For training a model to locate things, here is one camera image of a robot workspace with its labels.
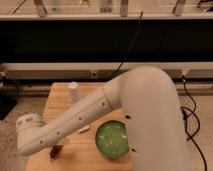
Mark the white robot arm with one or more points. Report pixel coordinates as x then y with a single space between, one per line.
152 110

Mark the green ceramic bowl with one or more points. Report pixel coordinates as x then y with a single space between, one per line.
111 139

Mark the translucent plastic cup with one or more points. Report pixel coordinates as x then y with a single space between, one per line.
75 94

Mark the white rectangular block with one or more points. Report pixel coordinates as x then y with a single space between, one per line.
83 129

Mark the black equipment at left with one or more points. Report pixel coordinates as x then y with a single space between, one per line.
7 103

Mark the white wall rail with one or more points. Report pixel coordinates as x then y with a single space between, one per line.
99 70

